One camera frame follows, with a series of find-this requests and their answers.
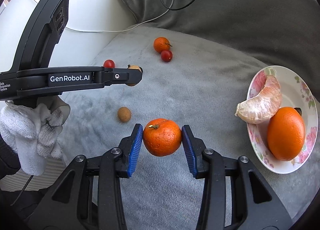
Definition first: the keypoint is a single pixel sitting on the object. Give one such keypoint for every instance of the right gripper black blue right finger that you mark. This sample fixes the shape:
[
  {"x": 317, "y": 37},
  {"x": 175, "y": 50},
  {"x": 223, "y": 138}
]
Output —
[{"x": 235, "y": 194}]

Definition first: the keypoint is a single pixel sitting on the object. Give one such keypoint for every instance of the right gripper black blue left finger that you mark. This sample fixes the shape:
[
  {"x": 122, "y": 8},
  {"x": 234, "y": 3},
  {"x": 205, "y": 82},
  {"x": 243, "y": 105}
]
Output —
[{"x": 87, "y": 195}]

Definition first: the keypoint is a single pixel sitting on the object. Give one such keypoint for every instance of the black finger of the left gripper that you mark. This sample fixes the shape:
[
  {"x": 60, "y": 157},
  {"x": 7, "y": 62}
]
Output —
[{"x": 127, "y": 76}]

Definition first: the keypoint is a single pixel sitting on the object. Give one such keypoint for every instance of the red cherry tomato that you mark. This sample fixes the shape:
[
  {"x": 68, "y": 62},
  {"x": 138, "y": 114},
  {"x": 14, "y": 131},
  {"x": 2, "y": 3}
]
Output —
[
  {"x": 166, "y": 55},
  {"x": 109, "y": 64}
]

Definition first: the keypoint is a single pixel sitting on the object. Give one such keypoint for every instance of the brown longan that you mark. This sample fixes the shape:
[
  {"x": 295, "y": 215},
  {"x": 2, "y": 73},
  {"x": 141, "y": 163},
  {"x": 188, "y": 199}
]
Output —
[
  {"x": 124, "y": 114},
  {"x": 134, "y": 67}
]

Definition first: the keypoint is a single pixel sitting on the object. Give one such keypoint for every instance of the mandarin with stem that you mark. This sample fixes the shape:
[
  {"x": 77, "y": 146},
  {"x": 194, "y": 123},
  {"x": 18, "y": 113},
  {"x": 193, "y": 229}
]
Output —
[{"x": 161, "y": 44}]

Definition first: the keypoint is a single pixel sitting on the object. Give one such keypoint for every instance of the small mandarin orange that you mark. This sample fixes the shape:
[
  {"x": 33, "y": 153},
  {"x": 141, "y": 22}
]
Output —
[{"x": 162, "y": 137}]

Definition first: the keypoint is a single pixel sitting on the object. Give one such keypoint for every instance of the peeled pomelo segment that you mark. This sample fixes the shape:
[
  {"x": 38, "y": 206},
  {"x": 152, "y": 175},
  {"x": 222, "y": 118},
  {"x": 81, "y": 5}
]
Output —
[{"x": 263, "y": 106}]

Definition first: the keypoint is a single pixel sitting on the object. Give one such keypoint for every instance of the dark plum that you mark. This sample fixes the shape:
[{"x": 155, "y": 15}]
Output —
[{"x": 298, "y": 110}]

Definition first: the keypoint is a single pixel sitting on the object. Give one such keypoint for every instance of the white gloved hand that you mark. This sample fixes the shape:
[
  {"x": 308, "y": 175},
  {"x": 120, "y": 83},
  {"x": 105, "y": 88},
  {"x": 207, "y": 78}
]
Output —
[{"x": 32, "y": 133}]

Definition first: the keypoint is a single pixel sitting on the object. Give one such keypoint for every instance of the large orange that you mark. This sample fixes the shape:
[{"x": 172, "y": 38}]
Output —
[{"x": 286, "y": 134}]

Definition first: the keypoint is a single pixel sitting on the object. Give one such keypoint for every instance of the floral white plate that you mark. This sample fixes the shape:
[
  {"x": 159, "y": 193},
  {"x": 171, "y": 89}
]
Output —
[{"x": 295, "y": 93}]

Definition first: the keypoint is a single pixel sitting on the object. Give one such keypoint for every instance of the dark grey back cushion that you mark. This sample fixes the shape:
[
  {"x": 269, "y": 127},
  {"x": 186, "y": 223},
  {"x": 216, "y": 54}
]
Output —
[{"x": 284, "y": 32}]

